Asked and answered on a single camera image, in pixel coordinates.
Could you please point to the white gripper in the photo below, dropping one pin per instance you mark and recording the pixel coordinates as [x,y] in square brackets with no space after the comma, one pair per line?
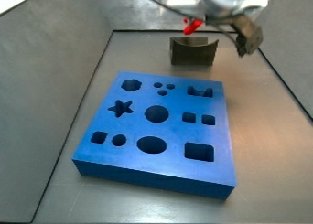
[202,9]

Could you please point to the red square-circle object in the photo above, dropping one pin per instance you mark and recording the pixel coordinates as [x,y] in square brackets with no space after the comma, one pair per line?
[192,25]

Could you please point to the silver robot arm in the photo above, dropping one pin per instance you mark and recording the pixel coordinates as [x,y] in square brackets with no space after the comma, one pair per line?
[248,7]

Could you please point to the black curved fixture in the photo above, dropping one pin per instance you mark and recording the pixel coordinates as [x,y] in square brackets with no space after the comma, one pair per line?
[193,51]

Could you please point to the blue foam shape block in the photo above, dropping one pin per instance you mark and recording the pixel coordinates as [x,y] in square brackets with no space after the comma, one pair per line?
[160,135]

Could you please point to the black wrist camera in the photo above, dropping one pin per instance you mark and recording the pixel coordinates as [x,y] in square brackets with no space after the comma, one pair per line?
[249,35]

